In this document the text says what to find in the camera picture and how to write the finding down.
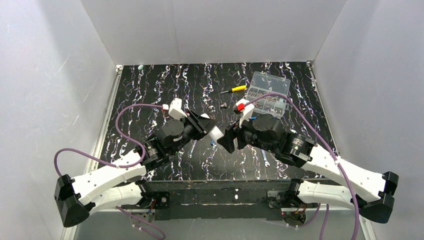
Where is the white remote control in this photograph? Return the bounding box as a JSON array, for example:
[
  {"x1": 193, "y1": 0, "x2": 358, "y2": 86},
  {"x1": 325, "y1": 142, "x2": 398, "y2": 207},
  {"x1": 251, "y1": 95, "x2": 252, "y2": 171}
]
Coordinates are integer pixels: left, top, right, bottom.
[{"x1": 199, "y1": 123, "x2": 224, "y2": 144}]

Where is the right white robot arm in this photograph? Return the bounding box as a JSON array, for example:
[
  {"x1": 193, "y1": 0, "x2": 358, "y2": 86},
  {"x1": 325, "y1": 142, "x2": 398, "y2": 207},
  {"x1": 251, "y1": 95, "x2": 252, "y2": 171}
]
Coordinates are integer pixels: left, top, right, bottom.
[{"x1": 209, "y1": 114, "x2": 399, "y2": 224}]

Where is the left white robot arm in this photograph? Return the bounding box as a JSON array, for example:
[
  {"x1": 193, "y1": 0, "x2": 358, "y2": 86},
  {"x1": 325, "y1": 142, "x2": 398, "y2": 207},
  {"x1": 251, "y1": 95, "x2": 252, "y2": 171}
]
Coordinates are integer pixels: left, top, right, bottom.
[{"x1": 54, "y1": 111, "x2": 223, "y2": 228}]

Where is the silver wrench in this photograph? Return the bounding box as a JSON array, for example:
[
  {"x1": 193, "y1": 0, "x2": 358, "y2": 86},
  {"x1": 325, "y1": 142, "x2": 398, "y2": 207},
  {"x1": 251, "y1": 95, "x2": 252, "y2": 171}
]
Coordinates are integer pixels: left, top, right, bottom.
[{"x1": 261, "y1": 149, "x2": 270, "y2": 168}]

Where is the clear plastic screw box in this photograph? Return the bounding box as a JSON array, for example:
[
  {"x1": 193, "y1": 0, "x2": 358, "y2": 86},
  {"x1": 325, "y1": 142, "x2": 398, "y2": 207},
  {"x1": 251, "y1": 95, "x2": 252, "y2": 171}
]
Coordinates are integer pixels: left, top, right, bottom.
[{"x1": 245, "y1": 71, "x2": 291, "y2": 118}]

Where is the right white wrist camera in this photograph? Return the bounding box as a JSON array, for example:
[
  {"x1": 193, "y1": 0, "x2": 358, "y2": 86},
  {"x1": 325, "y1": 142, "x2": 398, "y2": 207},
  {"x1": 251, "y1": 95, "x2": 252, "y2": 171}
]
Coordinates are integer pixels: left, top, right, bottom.
[{"x1": 235, "y1": 98, "x2": 255, "y2": 127}]

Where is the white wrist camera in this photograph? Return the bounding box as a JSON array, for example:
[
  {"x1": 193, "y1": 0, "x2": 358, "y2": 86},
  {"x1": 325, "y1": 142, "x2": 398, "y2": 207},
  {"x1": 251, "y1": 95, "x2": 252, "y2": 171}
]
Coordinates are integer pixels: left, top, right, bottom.
[
  {"x1": 168, "y1": 97, "x2": 187, "y2": 120},
  {"x1": 235, "y1": 98, "x2": 255, "y2": 127}
]

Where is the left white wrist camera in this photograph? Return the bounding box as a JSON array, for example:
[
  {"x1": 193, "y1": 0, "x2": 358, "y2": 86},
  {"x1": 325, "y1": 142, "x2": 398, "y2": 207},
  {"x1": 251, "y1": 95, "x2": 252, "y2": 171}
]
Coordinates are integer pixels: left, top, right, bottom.
[{"x1": 168, "y1": 97, "x2": 187, "y2": 120}]

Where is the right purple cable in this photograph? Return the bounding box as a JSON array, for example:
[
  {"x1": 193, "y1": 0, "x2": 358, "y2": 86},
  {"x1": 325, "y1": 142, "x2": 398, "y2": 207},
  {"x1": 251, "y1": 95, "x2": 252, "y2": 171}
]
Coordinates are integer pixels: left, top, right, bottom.
[{"x1": 243, "y1": 92, "x2": 360, "y2": 240}]

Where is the yellow handled screwdriver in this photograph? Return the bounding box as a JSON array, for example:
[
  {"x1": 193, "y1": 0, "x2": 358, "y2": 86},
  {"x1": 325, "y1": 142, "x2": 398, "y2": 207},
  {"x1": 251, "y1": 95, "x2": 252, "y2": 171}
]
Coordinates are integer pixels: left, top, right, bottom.
[{"x1": 220, "y1": 85, "x2": 247, "y2": 94}]

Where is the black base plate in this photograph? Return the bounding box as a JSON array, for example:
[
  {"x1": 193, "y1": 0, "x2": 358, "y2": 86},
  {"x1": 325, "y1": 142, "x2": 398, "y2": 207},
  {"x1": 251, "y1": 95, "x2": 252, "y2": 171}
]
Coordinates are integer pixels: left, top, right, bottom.
[{"x1": 122, "y1": 180, "x2": 317, "y2": 221}]

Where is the aluminium frame rail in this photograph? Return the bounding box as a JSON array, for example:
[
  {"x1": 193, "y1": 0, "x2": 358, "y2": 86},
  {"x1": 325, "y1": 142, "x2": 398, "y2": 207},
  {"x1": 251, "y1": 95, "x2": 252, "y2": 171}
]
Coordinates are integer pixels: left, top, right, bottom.
[{"x1": 61, "y1": 65, "x2": 124, "y2": 240}]

